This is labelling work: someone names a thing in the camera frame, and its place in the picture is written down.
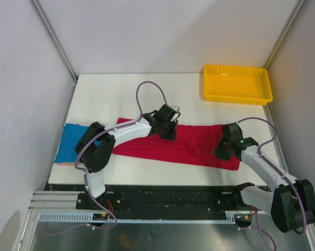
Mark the yellow plastic tray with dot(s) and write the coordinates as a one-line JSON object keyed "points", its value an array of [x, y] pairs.
{"points": [[236, 84]]}

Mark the folded blue t shirt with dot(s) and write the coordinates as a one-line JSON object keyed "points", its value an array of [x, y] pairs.
{"points": [[68, 143]]}

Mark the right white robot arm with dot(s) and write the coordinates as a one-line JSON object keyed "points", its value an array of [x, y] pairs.
{"points": [[290, 201]]}

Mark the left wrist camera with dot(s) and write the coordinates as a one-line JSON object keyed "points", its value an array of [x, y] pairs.
{"points": [[166, 113]]}

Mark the grey slotted cable duct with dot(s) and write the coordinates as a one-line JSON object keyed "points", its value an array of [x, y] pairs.
{"points": [[227, 217]]}

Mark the aluminium frame post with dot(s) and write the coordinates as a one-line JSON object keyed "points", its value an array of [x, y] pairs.
{"points": [[285, 32], [46, 24]]}

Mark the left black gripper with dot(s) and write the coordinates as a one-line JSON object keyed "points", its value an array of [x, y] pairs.
{"points": [[171, 135]]}

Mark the left aluminium frame post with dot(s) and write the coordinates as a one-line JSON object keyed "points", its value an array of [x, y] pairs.
{"points": [[46, 24]]}

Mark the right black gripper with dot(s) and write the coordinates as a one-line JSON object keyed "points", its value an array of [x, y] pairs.
{"points": [[218, 153]]}

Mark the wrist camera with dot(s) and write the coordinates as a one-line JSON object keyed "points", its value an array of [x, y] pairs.
{"points": [[231, 132], [166, 113]]}

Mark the right aluminium frame post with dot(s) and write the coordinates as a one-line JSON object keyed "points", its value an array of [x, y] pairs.
{"points": [[285, 32]]}

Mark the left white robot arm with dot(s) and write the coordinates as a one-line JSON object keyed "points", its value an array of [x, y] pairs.
{"points": [[96, 146]]}

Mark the red polo shirt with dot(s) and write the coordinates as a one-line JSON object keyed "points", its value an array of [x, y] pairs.
{"points": [[194, 145]]}

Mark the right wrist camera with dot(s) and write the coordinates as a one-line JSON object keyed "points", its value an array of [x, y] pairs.
{"points": [[231, 132]]}

